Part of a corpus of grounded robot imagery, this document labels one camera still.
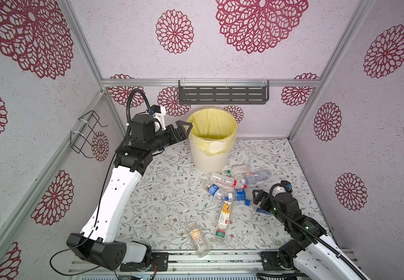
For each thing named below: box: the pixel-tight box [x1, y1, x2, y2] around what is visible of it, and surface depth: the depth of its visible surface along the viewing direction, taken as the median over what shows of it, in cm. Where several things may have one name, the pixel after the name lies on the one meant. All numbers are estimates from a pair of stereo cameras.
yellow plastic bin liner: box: [187, 107, 238, 157], surface depth 96 cm
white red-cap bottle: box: [210, 171, 238, 190], surface depth 97 cm
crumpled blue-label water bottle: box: [205, 183, 236, 201], surface depth 94 cm
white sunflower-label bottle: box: [217, 200, 232, 230], surface depth 83 cm
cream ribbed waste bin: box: [189, 123, 238, 174], surface depth 87 cm
